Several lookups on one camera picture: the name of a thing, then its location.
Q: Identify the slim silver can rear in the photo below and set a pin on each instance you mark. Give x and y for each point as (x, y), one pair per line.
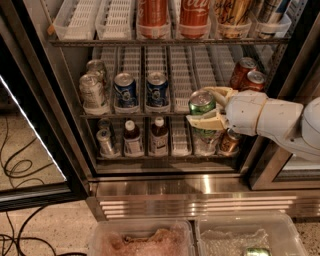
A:
(105, 123)

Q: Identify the red cola can rear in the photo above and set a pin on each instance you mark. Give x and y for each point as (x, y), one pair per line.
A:
(242, 67)

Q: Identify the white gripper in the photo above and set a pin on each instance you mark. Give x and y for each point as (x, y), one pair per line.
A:
(243, 112)

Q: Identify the white can front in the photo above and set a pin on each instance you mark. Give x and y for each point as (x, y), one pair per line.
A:
(92, 91)

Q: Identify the clear water bottle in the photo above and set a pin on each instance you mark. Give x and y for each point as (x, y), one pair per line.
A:
(205, 146)

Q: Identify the brown bottle right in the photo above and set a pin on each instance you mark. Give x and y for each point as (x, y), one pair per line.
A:
(159, 137)

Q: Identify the white can rear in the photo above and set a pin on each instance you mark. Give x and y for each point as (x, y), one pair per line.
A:
(97, 67)

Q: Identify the green soda can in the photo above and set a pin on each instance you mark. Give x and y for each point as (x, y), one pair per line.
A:
(201, 102)

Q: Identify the green can in bin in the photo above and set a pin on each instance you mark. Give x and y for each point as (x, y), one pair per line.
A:
(253, 251)

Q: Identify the red cola can front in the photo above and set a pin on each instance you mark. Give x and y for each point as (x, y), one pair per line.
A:
(254, 80)

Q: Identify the red cola can top shelf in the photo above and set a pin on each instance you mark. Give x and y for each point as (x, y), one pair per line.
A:
(194, 13)

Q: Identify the slim silver can front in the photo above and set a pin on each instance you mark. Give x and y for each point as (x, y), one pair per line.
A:
(106, 145)

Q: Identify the clear bin with bubble wrap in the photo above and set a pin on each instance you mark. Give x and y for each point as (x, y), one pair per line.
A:
(229, 234)

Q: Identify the slim silver can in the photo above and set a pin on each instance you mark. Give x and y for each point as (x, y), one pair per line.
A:
(106, 145)
(105, 123)

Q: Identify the gold patterned can top shelf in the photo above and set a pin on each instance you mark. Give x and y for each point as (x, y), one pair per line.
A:
(232, 12)

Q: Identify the brown bottle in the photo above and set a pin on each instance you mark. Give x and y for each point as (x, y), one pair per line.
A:
(159, 137)
(133, 139)

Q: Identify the blue can right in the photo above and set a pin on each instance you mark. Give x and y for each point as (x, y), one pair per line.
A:
(157, 86)

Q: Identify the silver striped can top shelf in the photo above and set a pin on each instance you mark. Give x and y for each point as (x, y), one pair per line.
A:
(272, 11)

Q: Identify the stainless steel fridge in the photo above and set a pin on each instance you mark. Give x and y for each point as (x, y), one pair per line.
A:
(57, 38)

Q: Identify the blue can left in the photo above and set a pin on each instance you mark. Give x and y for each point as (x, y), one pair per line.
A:
(125, 89)

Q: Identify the open fridge glass door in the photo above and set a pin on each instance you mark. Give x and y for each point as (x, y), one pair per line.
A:
(35, 170)

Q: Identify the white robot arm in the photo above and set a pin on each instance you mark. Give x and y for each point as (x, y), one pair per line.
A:
(292, 126)

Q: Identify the blue can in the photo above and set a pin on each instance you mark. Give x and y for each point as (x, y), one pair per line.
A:
(125, 89)
(157, 86)

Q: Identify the brown bottle left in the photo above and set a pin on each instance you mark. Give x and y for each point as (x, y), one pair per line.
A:
(133, 139)

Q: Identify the white can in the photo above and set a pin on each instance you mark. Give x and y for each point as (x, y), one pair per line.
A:
(92, 91)
(97, 67)

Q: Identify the clear bin with pink cloth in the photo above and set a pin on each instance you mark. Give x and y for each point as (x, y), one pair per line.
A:
(146, 237)

